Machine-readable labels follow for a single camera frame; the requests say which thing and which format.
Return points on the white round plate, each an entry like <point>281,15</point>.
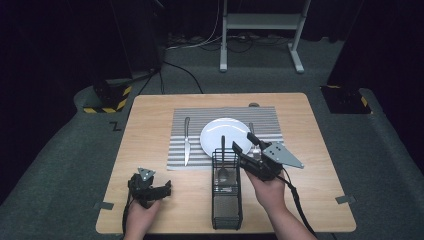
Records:
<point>220,128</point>

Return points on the white metal stand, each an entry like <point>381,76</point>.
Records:
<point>260,20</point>

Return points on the small round dark knob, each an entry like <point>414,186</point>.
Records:
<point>254,104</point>

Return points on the black mesh cutlery holder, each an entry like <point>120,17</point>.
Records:
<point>226,206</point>

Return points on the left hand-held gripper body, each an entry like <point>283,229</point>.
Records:
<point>140,190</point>

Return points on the steel table knife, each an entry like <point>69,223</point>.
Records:
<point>187,140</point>

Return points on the person's left hand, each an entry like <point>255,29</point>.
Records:
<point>141,218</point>

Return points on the person's right hand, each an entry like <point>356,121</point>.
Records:
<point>268,193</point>

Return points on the black stand column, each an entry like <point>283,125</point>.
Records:
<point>140,36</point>

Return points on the grey tape piece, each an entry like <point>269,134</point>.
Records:
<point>104,205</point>
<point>345,199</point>

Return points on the black yellow striped base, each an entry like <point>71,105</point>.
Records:
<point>346,100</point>
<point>111,100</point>

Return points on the steel fork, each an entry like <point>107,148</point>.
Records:
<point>251,127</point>

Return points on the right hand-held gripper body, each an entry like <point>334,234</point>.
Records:
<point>263,165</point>

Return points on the grey striped placemat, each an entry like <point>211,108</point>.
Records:
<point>176,146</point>

